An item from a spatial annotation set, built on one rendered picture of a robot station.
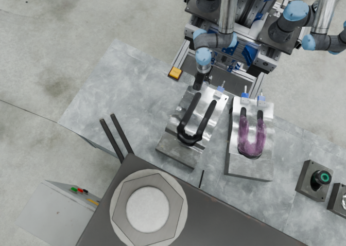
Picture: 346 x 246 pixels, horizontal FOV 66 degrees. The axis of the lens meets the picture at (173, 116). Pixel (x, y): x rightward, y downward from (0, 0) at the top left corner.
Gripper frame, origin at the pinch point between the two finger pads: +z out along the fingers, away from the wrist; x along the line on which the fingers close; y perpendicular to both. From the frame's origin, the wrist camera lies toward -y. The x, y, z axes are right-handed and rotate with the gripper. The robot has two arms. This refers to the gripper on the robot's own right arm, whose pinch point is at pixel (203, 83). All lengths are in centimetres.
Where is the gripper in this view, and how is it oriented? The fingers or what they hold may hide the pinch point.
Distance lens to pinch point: 164.8
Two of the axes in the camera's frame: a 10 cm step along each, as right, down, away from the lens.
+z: 1.3, 2.4, 9.6
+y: 4.5, -8.8, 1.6
